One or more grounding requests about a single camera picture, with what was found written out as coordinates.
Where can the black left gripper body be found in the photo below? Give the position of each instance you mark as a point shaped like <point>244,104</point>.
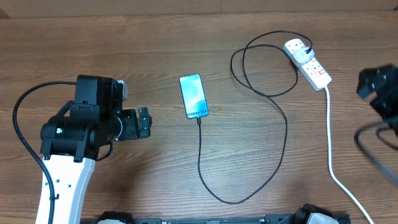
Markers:
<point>130,129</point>

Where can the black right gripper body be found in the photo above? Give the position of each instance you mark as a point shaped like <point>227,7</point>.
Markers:
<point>388,107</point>

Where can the blue Samsung Galaxy smartphone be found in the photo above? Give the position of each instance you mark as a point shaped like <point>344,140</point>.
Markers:
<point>193,95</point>

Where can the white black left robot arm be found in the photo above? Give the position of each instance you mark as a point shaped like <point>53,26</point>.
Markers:
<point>71,141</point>

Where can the white USB charger adapter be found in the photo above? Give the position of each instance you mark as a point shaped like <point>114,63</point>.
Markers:
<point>303,55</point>

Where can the white power strip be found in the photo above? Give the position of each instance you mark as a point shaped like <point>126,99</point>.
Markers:
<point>313,71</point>

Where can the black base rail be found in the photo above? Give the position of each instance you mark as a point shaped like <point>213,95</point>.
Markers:
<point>267,219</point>

